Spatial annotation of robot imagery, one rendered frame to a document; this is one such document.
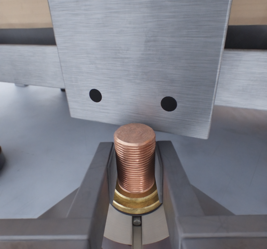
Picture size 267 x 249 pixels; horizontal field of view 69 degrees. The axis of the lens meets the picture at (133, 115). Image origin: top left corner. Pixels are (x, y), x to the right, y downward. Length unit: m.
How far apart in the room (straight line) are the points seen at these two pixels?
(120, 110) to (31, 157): 0.23
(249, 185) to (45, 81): 0.29
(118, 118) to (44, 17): 0.19
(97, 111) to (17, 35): 0.22
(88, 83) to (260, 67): 0.14
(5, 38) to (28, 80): 0.10
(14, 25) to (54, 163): 0.21
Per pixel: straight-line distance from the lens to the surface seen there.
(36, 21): 0.32
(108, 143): 0.15
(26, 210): 0.28
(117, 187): 0.16
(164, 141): 0.15
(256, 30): 0.23
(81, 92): 0.17
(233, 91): 0.19
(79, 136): 0.38
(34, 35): 0.33
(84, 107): 0.17
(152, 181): 0.16
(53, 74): 0.26
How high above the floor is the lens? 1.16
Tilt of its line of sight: 27 degrees up
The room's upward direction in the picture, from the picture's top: 178 degrees clockwise
